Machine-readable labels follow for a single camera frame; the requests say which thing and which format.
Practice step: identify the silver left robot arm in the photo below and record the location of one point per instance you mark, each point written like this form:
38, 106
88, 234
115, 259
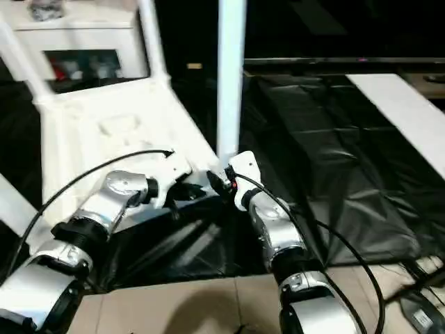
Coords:
104, 202

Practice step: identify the black plastic mat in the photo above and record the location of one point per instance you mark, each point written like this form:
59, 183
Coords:
330, 174

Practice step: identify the white board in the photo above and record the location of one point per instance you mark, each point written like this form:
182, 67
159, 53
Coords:
400, 104

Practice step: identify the white glass-door cabinet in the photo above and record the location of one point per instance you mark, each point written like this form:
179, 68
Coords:
87, 35

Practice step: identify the dark grey bundle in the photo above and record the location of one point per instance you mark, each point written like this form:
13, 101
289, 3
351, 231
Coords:
47, 8

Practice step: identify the grey power adapter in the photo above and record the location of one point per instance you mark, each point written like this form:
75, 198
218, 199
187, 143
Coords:
422, 313

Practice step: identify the black metal rail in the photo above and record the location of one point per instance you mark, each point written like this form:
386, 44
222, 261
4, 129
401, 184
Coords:
347, 61

